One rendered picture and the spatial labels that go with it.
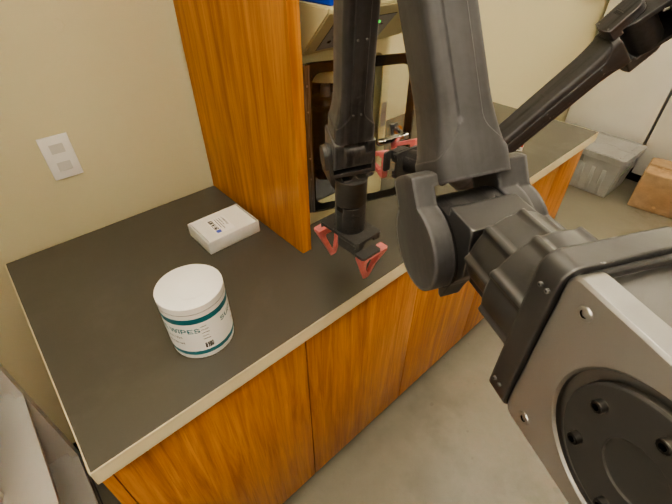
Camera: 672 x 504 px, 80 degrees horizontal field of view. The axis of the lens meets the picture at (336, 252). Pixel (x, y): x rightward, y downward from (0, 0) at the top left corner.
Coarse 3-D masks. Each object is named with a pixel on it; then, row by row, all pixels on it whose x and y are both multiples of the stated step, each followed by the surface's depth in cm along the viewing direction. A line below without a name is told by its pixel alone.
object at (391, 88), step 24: (312, 72) 91; (384, 72) 98; (408, 72) 100; (312, 96) 95; (384, 96) 101; (408, 96) 104; (312, 120) 98; (384, 120) 105; (408, 120) 108; (408, 144) 113; (384, 192) 120
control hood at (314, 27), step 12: (300, 0) 82; (384, 0) 84; (396, 0) 86; (300, 12) 82; (312, 12) 79; (324, 12) 77; (384, 12) 87; (300, 24) 83; (312, 24) 80; (324, 24) 79; (396, 24) 96; (312, 36) 82; (324, 36) 84; (384, 36) 100; (312, 48) 86
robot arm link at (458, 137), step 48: (432, 0) 29; (432, 48) 30; (480, 48) 30; (432, 96) 31; (480, 96) 30; (432, 144) 32; (480, 144) 31; (432, 192) 31; (528, 192) 32; (432, 240) 30; (432, 288) 32
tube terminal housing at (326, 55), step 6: (390, 36) 105; (378, 42) 103; (384, 42) 105; (390, 42) 106; (378, 48) 104; (384, 48) 106; (390, 48) 107; (312, 54) 91; (318, 54) 93; (324, 54) 94; (330, 54) 95; (378, 54) 109; (384, 54) 107; (306, 60) 91; (312, 60) 92; (318, 60) 93; (324, 60) 94; (330, 210) 122; (312, 216) 118; (318, 216) 120; (324, 216) 122; (312, 222) 119
